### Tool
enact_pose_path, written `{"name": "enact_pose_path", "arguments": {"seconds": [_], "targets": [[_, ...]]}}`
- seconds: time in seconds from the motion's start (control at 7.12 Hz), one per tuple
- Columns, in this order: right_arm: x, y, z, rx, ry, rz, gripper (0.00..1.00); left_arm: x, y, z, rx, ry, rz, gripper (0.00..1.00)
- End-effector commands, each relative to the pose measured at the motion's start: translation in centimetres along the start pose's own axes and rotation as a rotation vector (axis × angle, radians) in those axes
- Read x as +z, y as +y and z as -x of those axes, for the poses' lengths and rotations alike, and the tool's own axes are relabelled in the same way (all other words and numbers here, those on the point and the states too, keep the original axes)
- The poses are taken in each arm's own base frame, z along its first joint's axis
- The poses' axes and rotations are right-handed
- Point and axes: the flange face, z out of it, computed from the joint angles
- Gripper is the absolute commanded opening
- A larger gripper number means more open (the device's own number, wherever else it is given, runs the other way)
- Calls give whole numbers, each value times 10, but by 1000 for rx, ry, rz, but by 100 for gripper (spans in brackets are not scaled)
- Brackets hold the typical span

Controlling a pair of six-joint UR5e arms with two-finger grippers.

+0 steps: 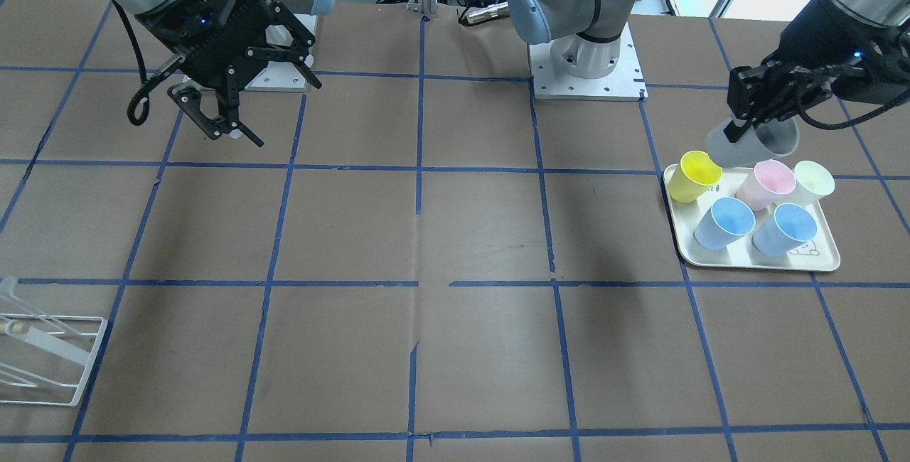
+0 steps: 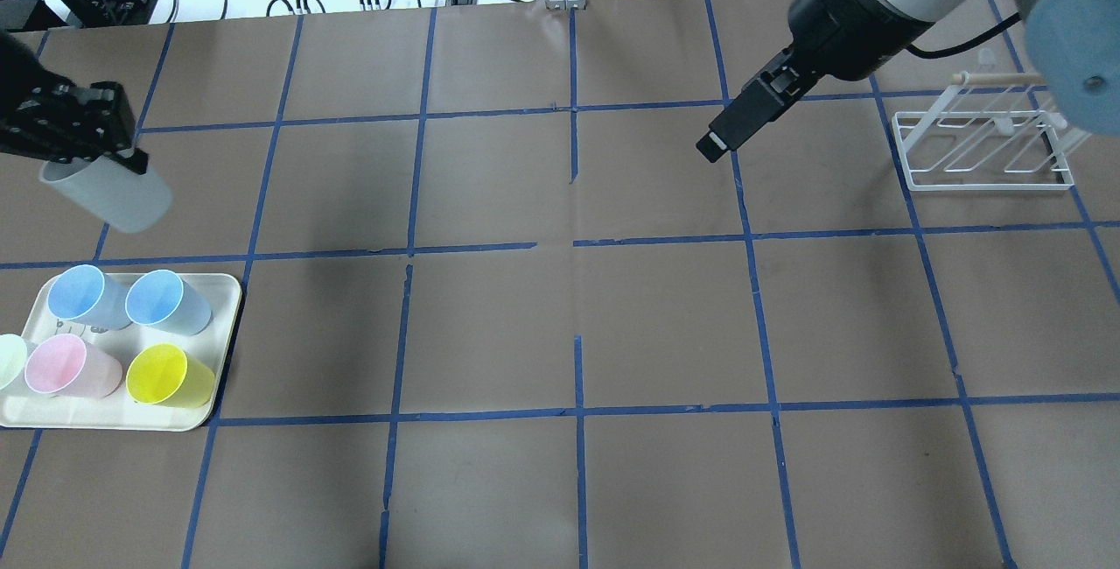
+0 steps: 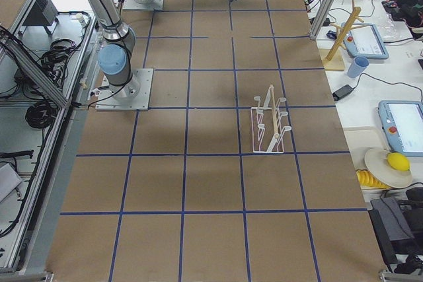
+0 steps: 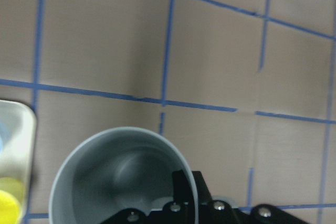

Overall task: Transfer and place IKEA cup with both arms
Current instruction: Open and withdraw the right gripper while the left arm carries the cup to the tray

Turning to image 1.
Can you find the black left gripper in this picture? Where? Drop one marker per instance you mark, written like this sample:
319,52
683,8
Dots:
803,46

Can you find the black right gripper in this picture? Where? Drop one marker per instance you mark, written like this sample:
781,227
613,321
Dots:
165,34

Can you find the white plastic cup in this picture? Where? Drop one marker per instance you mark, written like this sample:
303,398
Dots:
774,140

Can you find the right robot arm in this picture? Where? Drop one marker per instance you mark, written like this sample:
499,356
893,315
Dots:
157,62

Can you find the yellow plastic cup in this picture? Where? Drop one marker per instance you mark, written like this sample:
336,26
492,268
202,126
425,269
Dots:
694,176

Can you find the pink plastic cup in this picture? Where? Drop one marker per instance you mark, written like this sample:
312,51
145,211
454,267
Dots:
768,182

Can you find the pale green plastic cup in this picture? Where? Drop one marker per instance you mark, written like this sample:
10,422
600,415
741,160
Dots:
813,183

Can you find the blue cup near yellow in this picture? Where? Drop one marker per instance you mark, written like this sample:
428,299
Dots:
726,221

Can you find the blue cup far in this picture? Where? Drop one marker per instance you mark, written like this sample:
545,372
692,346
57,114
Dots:
787,227

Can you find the silver flashlight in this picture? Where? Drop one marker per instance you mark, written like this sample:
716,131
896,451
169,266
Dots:
484,14

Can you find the wooden rack dowel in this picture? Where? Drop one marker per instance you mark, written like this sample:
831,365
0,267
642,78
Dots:
14,327

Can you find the white wire cup rack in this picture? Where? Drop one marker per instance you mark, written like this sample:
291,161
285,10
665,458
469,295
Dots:
49,366

